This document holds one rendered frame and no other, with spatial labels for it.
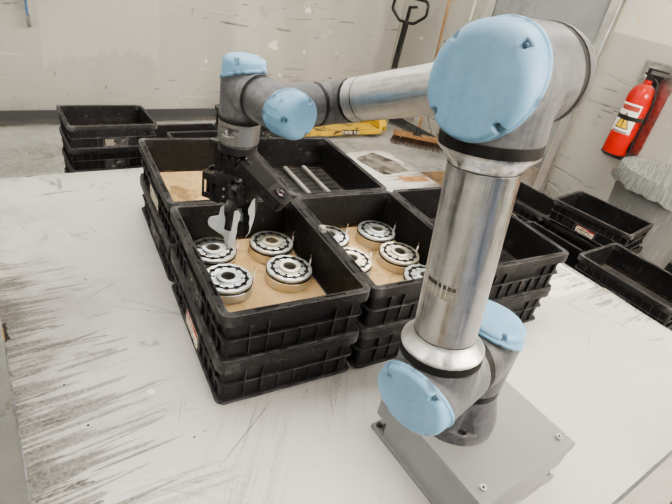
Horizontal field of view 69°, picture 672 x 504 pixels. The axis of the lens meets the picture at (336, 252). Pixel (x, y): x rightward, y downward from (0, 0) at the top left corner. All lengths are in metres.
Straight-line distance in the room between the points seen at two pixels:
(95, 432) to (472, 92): 0.81
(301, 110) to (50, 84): 3.56
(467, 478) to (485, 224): 0.45
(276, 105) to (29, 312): 0.74
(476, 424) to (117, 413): 0.63
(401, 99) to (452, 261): 0.29
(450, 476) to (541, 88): 0.61
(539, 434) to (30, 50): 3.89
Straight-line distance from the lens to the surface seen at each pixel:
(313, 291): 1.08
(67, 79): 4.26
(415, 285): 1.01
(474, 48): 0.53
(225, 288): 1.01
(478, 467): 0.90
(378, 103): 0.80
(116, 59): 4.29
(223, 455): 0.94
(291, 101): 0.78
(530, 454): 0.96
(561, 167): 4.21
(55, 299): 1.27
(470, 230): 0.58
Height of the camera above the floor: 1.47
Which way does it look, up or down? 31 degrees down
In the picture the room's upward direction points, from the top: 12 degrees clockwise
